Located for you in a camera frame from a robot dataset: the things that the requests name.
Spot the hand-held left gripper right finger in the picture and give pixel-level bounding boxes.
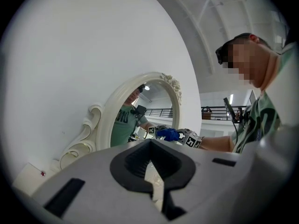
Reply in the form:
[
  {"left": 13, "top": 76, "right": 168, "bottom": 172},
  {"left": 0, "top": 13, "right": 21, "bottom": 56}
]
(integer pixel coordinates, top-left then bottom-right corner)
[{"left": 150, "top": 139, "right": 256, "bottom": 221}]

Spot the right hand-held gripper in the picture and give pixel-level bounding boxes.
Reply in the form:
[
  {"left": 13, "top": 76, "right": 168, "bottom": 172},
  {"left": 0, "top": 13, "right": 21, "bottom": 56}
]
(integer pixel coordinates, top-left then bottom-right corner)
[{"left": 180, "top": 128, "right": 203, "bottom": 149}]

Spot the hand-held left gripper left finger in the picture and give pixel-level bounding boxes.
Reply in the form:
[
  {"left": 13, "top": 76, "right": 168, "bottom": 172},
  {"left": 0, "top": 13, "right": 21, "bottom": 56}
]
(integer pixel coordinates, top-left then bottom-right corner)
[{"left": 31, "top": 139, "right": 169, "bottom": 224}]

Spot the blue cloth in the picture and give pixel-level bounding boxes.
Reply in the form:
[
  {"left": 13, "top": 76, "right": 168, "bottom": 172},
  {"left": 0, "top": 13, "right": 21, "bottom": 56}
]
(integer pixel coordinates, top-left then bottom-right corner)
[{"left": 163, "top": 128, "right": 180, "bottom": 142}]

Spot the ornate white oval mirror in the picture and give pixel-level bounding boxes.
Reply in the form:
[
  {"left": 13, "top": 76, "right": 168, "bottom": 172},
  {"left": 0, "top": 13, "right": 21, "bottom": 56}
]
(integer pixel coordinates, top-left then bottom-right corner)
[{"left": 52, "top": 71, "right": 183, "bottom": 172}]

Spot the person's right forearm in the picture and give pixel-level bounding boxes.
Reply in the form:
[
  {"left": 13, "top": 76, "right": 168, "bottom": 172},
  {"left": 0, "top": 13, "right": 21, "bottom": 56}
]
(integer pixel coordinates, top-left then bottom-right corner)
[{"left": 200, "top": 135, "right": 234, "bottom": 153}]

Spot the white dressing table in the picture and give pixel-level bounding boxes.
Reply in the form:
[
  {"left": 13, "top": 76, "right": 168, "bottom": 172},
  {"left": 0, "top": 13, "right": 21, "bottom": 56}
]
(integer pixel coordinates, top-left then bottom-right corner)
[{"left": 13, "top": 162, "right": 56, "bottom": 197}]

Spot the black metal railing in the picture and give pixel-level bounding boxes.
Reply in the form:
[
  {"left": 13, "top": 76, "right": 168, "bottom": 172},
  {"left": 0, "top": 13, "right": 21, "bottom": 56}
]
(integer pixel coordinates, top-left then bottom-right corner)
[{"left": 200, "top": 105, "right": 248, "bottom": 121}]

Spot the person's green shirt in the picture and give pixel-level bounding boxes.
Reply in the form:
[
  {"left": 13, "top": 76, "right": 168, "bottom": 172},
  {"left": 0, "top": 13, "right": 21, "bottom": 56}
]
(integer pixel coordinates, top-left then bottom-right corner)
[{"left": 230, "top": 43, "right": 299, "bottom": 154}]

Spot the person's head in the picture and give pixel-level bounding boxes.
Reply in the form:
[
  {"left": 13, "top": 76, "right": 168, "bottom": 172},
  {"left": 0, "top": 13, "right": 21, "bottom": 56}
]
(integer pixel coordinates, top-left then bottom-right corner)
[{"left": 224, "top": 33, "right": 281, "bottom": 91}]

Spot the black cable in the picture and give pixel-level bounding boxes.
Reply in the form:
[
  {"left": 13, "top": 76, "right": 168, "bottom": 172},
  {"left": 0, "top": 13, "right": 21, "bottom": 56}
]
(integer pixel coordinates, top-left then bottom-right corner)
[{"left": 232, "top": 121, "right": 239, "bottom": 149}]

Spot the black head camera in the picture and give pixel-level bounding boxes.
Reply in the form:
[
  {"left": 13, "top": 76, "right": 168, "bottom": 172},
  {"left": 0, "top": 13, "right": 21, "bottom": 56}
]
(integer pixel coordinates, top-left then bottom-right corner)
[{"left": 215, "top": 40, "right": 234, "bottom": 65}]

